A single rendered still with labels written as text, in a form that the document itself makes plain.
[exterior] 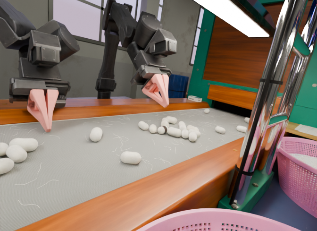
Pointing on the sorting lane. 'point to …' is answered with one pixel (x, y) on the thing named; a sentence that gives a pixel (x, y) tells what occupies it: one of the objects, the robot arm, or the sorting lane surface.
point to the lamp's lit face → (227, 12)
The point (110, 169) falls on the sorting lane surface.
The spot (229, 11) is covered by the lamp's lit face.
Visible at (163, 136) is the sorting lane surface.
